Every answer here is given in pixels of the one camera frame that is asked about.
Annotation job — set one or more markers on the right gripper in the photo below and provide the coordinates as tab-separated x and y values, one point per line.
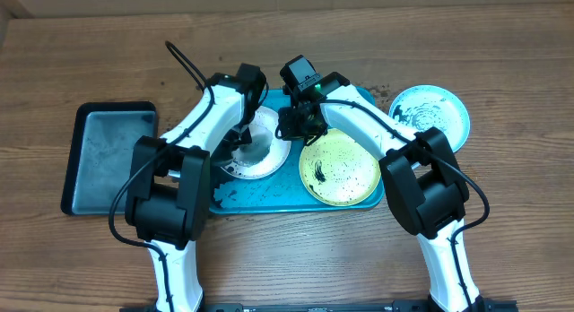
294	132

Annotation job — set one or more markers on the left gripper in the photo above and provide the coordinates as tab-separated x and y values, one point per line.
245	139

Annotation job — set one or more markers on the white speckled plate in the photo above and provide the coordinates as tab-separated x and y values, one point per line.
265	154

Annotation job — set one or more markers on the yellow-green rimmed plate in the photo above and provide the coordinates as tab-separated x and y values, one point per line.
338	172

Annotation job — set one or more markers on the light blue plate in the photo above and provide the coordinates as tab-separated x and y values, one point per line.
424	106

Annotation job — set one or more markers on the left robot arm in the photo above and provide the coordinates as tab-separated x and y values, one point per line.
169	190

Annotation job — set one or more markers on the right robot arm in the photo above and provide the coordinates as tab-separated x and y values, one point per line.
425	188

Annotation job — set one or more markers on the teal plastic tray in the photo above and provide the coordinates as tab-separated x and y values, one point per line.
282	191

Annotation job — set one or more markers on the black water tray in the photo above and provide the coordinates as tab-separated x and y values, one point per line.
101	151

